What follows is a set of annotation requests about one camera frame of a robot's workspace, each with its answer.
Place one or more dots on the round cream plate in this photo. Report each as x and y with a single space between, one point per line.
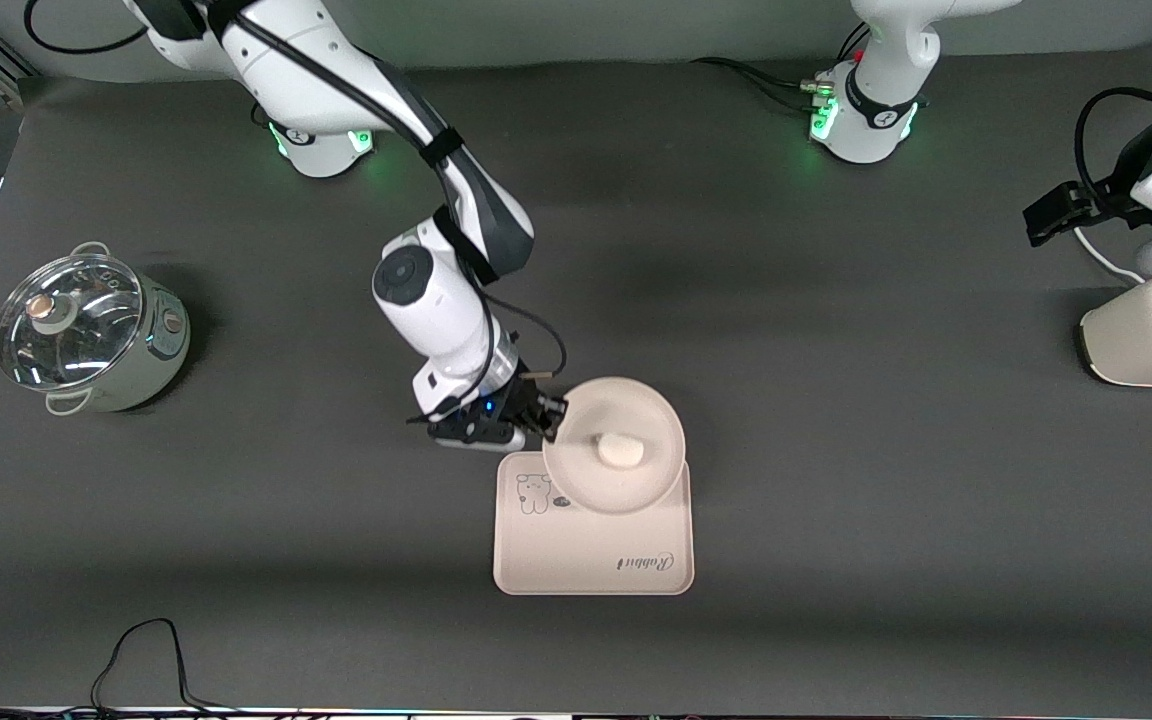
626 490

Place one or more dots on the cream toaster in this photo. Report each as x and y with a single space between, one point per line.
1146 340

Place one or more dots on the pale green electric pot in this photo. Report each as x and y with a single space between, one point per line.
151 360

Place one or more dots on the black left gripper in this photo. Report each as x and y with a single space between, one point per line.
1108 197

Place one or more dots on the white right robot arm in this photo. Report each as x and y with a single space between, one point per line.
436 300

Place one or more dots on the white steamed bun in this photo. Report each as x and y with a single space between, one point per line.
621 450

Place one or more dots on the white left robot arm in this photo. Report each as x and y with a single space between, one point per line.
876 90

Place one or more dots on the glass pot lid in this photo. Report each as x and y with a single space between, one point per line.
66 320

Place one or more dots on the cream tray with bear print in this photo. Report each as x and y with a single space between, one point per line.
586 555

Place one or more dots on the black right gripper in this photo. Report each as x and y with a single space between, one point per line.
515 397

